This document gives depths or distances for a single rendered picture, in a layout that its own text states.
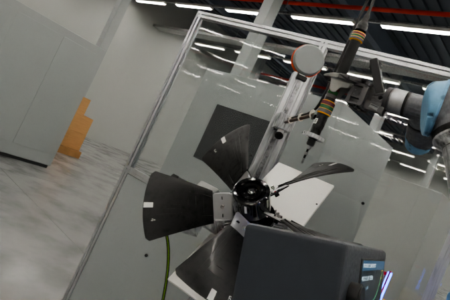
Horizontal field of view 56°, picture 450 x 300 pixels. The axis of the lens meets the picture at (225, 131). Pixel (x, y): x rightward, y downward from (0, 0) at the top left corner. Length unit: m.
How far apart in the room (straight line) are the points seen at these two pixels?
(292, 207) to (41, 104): 5.51
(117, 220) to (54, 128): 4.46
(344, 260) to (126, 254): 2.19
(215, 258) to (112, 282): 1.46
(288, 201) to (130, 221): 1.15
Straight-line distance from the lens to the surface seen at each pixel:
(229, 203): 1.38
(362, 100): 1.31
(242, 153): 1.49
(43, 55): 6.67
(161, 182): 1.42
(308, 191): 1.72
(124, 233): 2.58
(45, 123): 6.89
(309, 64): 2.09
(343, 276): 0.43
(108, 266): 2.64
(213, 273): 1.20
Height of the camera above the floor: 1.28
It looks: 3 degrees up
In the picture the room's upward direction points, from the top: 25 degrees clockwise
